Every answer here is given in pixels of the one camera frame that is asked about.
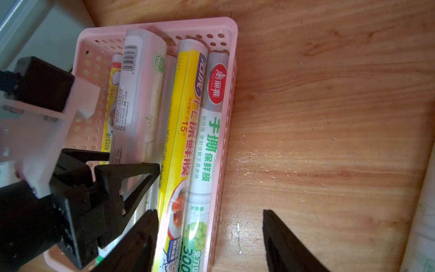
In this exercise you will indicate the yellow orange wrap roll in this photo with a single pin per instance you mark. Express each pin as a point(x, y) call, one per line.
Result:
point(180, 140)

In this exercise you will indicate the green white wrap roll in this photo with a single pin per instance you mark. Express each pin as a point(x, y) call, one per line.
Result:
point(201, 184)

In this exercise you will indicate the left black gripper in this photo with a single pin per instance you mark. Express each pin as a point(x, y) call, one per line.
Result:
point(39, 103)

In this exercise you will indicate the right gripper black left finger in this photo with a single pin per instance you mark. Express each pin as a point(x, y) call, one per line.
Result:
point(136, 251)

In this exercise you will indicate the silver green wrap roll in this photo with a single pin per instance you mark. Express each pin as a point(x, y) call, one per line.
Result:
point(138, 100)

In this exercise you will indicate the silver foil wrap roll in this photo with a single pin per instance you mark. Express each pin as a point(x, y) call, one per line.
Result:
point(164, 107)

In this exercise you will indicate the white red label wrap roll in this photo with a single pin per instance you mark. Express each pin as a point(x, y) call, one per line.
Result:
point(420, 251)

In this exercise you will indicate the pink plastic basket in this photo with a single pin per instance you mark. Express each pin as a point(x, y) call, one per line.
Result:
point(92, 61)

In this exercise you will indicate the grey translucent storage box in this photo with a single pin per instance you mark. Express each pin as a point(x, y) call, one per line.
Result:
point(47, 30)

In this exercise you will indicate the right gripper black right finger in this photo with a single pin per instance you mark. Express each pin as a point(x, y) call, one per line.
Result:
point(284, 251)

